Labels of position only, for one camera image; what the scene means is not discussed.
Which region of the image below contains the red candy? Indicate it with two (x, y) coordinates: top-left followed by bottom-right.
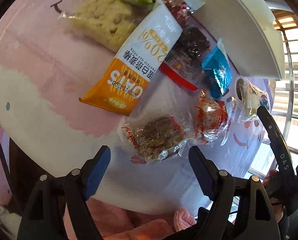
(193, 89), (236, 146)

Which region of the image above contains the cartoon cake clear pack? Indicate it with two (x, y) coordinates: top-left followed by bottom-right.
(236, 77), (270, 124)

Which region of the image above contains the nut brittle clear pack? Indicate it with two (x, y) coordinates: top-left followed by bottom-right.
(122, 115), (190, 165)

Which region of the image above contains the white orange oats bar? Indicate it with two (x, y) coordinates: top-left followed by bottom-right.
(79, 0), (183, 116)

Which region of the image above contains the blue foil candy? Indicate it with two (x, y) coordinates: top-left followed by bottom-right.
(202, 38), (232, 99)

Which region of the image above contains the dark jelly red-edged pack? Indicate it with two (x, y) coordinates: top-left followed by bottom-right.
(159, 25), (210, 91)

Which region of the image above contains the rice crisp clear pack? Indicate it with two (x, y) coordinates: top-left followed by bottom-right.
(59, 0), (147, 53)

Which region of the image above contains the person right hand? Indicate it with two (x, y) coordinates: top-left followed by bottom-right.
(262, 170), (284, 223)

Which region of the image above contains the cartoon printed tablecloth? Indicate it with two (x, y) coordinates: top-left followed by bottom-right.
(0, 0), (277, 215)

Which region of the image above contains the white plastic bin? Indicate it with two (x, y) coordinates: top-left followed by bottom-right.
(193, 0), (285, 80)

